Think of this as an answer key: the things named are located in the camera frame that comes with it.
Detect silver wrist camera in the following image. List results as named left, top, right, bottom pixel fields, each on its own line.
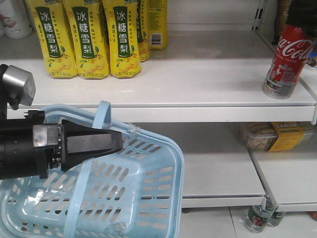
left=0, top=64, right=36, bottom=110

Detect red coca-cola bottle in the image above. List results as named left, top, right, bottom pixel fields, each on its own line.
left=263, top=25, right=317, bottom=99

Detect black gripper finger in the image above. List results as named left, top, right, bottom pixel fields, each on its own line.
left=61, top=119, right=123, bottom=172

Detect clear water bottle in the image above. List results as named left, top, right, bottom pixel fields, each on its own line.
left=245, top=205, right=271, bottom=234

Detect light blue plastic basket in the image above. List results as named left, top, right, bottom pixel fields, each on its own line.
left=0, top=101, right=184, bottom=238

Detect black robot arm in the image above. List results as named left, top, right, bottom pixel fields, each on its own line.
left=0, top=111, right=123, bottom=179

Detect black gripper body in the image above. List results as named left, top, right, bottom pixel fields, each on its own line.
left=24, top=110, right=61, bottom=179

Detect white peach drink bottle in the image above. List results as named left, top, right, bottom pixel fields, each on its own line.
left=0, top=0, right=32, bottom=39

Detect yellow pear tea bottle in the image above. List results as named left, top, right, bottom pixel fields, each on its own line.
left=62, top=0, right=110, bottom=80
left=26, top=0, right=78, bottom=79
left=102, top=0, right=142, bottom=79

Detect yellow label snack box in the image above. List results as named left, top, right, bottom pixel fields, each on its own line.
left=239, top=121, right=317, bottom=151

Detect white shelf unit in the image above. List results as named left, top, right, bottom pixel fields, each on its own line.
left=0, top=0, right=317, bottom=208

